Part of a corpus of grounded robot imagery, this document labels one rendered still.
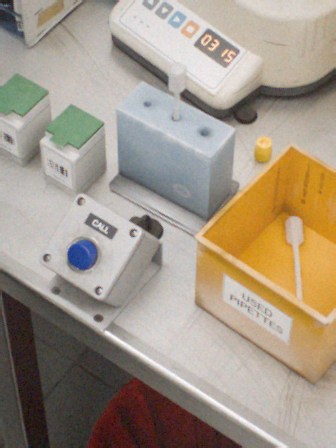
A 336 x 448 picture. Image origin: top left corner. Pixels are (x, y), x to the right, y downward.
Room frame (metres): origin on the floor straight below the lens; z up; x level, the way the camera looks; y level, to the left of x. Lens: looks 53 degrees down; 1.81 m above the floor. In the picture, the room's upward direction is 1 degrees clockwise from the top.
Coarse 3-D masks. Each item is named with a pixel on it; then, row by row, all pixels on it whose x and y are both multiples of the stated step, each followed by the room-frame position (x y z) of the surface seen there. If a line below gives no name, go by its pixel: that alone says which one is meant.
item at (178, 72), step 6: (174, 66) 0.74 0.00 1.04; (180, 66) 0.74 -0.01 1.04; (174, 72) 0.74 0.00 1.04; (180, 72) 0.74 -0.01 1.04; (186, 72) 0.74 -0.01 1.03; (174, 78) 0.74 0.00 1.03; (180, 78) 0.74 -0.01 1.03; (186, 78) 0.75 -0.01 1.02; (174, 84) 0.74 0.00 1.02; (180, 84) 0.74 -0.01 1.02; (174, 90) 0.74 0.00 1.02; (180, 90) 0.74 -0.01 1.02
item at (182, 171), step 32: (128, 96) 0.77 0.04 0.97; (160, 96) 0.77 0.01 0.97; (128, 128) 0.75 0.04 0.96; (160, 128) 0.73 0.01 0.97; (192, 128) 0.73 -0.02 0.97; (224, 128) 0.73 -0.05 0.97; (128, 160) 0.75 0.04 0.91; (160, 160) 0.73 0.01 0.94; (192, 160) 0.71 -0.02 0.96; (224, 160) 0.72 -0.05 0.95; (128, 192) 0.73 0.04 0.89; (160, 192) 0.73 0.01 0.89; (192, 192) 0.71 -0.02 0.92; (224, 192) 0.72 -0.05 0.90; (192, 224) 0.69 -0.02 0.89
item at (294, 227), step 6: (288, 222) 0.69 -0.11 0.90; (294, 222) 0.69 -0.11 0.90; (300, 222) 0.69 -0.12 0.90; (288, 228) 0.68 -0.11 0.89; (294, 228) 0.68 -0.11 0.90; (300, 228) 0.68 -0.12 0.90; (288, 234) 0.68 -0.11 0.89; (294, 234) 0.68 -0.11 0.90; (300, 234) 0.68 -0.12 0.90; (288, 240) 0.67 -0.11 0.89; (294, 240) 0.67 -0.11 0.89; (300, 240) 0.67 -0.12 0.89
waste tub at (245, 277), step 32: (288, 160) 0.71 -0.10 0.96; (320, 160) 0.70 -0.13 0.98; (256, 192) 0.67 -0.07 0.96; (288, 192) 0.71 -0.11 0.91; (320, 192) 0.69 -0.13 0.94; (224, 224) 0.64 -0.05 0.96; (256, 224) 0.68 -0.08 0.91; (320, 224) 0.69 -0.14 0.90; (224, 256) 0.59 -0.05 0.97; (256, 256) 0.66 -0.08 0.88; (288, 256) 0.66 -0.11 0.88; (320, 256) 0.66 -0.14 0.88; (224, 288) 0.59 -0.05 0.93; (256, 288) 0.58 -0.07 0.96; (288, 288) 0.63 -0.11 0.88; (320, 288) 0.63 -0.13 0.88; (224, 320) 0.59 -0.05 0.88; (256, 320) 0.57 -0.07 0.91; (288, 320) 0.55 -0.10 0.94; (320, 320) 0.54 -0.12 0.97; (288, 352) 0.55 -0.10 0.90; (320, 352) 0.53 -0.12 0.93
